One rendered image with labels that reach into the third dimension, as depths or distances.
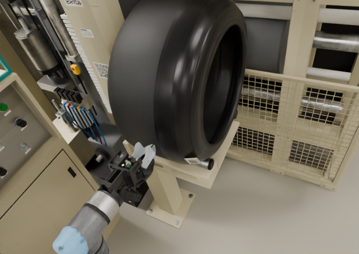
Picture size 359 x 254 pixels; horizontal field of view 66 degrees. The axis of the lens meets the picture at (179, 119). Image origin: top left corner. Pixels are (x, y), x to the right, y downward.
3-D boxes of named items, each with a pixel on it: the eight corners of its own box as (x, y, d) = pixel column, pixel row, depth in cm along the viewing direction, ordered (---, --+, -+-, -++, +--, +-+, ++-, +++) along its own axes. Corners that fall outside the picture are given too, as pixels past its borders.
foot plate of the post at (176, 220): (145, 214, 194) (145, 212, 192) (163, 182, 209) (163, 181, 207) (179, 229, 182) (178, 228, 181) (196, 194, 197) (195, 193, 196)
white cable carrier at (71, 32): (108, 112, 129) (59, 15, 94) (114, 105, 131) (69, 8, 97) (115, 114, 127) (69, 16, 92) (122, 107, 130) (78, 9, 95)
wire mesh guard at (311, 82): (190, 143, 192) (172, 59, 141) (191, 141, 193) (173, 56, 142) (335, 186, 154) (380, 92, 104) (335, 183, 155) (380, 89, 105)
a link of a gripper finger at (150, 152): (160, 136, 79) (142, 159, 73) (163, 150, 83) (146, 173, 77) (150, 133, 81) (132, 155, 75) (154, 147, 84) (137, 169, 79)
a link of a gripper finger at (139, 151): (150, 133, 81) (132, 155, 75) (154, 147, 84) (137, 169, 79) (142, 131, 82) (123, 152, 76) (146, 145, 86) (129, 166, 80)
